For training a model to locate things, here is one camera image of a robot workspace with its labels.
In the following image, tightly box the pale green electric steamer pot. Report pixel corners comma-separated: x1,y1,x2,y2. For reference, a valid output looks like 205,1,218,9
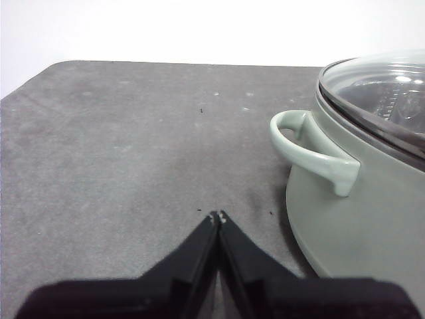
270,49,425,279

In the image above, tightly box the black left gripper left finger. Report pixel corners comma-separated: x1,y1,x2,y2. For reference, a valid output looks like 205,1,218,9
19,211,220,319

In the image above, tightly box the glass lid with green knob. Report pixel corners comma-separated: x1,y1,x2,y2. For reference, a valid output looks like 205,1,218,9
317,49,425,173

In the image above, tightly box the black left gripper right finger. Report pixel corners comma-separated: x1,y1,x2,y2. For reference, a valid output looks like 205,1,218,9
218,209,416,319

